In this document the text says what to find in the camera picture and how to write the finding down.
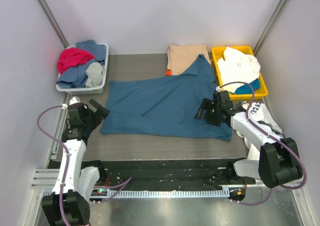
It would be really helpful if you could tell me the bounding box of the dark blue t-shirt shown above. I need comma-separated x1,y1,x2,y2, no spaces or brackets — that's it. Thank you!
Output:
101,54,232,142

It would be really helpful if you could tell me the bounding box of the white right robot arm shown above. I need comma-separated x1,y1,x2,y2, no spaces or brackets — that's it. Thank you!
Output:
195,91,304,188

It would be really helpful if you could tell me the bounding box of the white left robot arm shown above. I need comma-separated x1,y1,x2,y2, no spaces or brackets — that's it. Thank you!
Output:
41,97,110,226

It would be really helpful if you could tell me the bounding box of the grey plastic bin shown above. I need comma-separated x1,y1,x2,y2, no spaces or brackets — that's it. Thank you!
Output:
55,43,110,95

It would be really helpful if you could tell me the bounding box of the teal garment in tray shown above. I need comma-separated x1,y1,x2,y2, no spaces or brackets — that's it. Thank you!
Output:
234,79,261,95

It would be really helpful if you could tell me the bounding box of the white printed t-shirt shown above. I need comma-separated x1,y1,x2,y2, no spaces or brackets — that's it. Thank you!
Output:
236,102,284,160

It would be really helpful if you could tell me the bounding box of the grey garment in bin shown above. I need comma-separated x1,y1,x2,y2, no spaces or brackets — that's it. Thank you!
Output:
85,62,104,88

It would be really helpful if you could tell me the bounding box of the blue checked shirt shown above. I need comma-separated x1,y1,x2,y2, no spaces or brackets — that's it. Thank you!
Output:
56,40,109,89

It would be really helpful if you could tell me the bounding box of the white t-shirt in tray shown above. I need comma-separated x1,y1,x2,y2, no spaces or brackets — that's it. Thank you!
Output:
217,47,261,95

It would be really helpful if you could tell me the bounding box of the folded beige t-shirt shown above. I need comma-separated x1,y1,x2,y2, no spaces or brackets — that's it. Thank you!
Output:
167,44,211,75

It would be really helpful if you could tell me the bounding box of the pink red garment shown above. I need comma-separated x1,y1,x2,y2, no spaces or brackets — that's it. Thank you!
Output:
57,47,95,74

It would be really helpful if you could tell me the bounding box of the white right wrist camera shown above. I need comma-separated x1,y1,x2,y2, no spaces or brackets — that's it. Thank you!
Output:
215,86,223,92

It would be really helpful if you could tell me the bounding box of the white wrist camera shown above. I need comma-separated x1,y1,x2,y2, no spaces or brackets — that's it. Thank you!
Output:
61,96,80,110
215,86,223,92

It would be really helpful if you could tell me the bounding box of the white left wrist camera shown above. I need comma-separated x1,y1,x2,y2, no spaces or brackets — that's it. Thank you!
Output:
61,96,80,110

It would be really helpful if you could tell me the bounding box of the aluminium rail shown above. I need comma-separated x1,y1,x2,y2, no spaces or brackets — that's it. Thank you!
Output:
31,169,59,189

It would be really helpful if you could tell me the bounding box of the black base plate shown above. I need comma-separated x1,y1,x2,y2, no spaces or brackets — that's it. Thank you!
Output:
101,159,256,192

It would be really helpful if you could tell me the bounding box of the slotted cable duct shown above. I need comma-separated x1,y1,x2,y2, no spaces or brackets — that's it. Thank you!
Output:
43,189,230,199

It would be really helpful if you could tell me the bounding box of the right aluminium frame post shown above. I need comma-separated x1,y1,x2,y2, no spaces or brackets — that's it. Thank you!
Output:
253,0,290,55

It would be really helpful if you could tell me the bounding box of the aluminium frame post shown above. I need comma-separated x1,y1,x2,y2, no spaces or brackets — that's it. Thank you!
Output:
253,0,290,55
36,0,69,48

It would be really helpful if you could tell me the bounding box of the left aluminium frame post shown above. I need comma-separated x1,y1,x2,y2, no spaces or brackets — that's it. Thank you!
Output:
36,0,69,48

